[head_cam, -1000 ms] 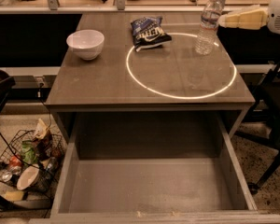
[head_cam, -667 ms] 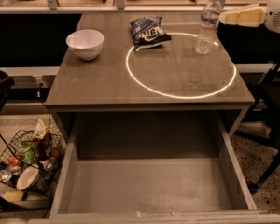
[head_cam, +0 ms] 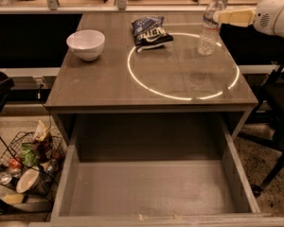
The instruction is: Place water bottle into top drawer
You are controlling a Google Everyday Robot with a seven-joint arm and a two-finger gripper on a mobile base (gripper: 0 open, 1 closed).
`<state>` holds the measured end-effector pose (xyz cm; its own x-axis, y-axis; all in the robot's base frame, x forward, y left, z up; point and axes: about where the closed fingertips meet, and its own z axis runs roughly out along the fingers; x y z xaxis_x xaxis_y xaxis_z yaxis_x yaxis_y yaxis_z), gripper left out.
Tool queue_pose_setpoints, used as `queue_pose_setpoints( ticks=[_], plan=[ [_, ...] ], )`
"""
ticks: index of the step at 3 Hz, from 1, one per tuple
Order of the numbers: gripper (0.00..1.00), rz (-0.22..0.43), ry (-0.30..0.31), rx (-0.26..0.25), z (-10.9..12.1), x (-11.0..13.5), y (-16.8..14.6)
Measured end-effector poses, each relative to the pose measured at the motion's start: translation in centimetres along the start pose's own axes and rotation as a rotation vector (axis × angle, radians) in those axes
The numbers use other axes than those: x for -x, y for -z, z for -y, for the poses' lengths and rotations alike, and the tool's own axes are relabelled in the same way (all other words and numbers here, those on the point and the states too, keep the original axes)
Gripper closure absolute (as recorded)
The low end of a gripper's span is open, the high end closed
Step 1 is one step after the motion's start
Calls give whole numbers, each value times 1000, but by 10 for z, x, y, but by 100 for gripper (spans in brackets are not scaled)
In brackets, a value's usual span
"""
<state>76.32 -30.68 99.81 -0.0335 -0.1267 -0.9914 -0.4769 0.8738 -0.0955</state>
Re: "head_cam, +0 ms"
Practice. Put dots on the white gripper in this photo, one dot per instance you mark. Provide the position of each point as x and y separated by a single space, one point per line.
265 17

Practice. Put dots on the clear plastic water bottle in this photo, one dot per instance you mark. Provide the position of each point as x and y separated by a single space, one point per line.
210 29

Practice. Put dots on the grey cabinet with top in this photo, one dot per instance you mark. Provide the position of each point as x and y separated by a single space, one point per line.
172 78

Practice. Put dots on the open grey top drawer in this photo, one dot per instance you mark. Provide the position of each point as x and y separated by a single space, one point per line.
155 170

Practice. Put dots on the blue chip bag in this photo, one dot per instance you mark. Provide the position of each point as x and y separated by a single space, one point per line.
148 33

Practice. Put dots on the black chair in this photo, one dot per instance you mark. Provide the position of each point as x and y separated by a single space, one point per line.
269 111

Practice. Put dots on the white ceramic bowl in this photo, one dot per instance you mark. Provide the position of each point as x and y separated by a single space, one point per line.
86 44

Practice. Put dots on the brown snack bag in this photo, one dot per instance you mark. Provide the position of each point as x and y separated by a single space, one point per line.
42 141

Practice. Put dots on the green snack bag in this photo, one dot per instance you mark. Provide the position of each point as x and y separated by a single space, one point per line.
28 156

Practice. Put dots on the white bowl in basket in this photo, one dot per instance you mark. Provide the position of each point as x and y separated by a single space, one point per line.
28 180

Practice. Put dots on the red soda can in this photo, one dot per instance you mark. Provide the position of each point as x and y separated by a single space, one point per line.
15 167

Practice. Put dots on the yellow sponge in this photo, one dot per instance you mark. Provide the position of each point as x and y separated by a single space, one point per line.
14 198

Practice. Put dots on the black wire basket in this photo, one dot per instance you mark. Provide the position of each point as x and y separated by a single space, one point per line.
30 167

